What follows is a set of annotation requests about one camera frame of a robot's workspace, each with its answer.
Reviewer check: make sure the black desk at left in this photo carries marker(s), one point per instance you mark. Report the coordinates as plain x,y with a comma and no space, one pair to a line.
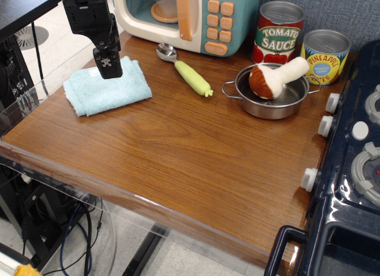
15,15

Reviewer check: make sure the dark blue toy stove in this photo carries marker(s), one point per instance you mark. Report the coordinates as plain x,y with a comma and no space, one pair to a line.
342,234

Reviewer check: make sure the pineapple slices can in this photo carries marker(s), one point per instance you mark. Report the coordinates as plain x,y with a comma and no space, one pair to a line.
326,52

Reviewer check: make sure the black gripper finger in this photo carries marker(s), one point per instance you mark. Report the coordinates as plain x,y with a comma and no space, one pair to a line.
108,62

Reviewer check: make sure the plush mushroom toy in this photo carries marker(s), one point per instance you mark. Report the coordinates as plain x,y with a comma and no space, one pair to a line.
267,82

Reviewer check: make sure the tomato sauce can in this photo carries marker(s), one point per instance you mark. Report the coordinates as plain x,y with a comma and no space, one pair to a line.
277,32

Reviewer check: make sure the toy microwave teal and cream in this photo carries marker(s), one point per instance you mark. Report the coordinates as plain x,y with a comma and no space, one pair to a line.
211,27

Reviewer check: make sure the small steel pot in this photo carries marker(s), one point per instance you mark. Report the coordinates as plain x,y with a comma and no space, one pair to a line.
287,104

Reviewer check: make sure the light blue folded towel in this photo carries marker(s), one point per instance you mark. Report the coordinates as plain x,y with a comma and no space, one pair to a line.
90,94

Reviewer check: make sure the white stove knob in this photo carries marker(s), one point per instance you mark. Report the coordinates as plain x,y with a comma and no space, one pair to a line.
332,102
325,126
309,178

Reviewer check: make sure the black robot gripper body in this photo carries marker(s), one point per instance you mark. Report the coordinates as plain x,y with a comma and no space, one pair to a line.
93,19

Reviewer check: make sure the white stove knob lower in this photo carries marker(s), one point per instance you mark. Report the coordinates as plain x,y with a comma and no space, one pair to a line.
309,178

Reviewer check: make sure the spoon with green handle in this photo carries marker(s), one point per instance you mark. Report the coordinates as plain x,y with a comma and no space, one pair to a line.
168,53

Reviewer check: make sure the white stove knob upper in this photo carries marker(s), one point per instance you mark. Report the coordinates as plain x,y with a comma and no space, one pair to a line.
332,102

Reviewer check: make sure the white stove knob middle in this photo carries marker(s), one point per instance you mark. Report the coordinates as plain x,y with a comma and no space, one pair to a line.
325,126

